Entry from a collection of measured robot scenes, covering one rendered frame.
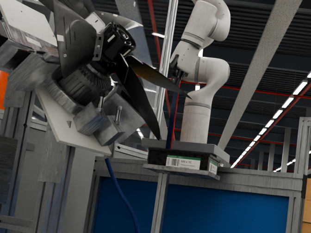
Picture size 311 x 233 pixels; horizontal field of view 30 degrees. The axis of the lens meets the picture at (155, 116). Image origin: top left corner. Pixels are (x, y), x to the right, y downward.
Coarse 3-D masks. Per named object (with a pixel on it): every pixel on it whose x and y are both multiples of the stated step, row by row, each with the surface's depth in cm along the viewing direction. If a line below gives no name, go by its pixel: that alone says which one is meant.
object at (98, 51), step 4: (100, 36) 186; (96, 40) 184; (100, 40) 186; (96, 44) 184; (100, 44) 187; (96, 48) 185; (100, 48) 187; (96, 52) 185; (100, 52) 188; (100, 56) 188; (92, 60) 184; (96, 60) 186
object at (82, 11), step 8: (40, 0) 186; (48, 0) 187; (64, 0) 190; (72, 0) 191; (80, 0) 192; (88, 0) 194; (48, 8) 187; (72, 8) 191; (80, 8) 192; (88, 8) 193
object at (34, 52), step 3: (27, 51) 162; (30, 51) 163; (33, 51) 164; (36, 51) 165; (39, 51) 166; (42, 51) 168; (45, 51) 169; (33, 54) 165; (36, 54) 165; (39, 54) 166; (42, 54) 168; (45, 54) 169
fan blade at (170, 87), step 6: (144, 66) 201; (138, 72) 209; (144, 72) 207; (150, 72) 204; (156, 72) 201; (144, 78) 214; (150, 78) 211; (156, 78) 208; (162, 78) 205; (156, 84) 218; (162, 84) 213; (168, 84) 208; (174, 84) 203; (174, 90) 213; (180, 90) 206; (186, 96) 210
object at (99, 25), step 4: (88, 16) 193; (92, 16) 193; (96, 16) 194; (88, 20) 193; (92, 20) 193; (100, 20) 194; (92, 24) 193; (96, 24) 194; (100, 24) 194; (104, 24) 194; (96, 28) 193; (100, 28) 194
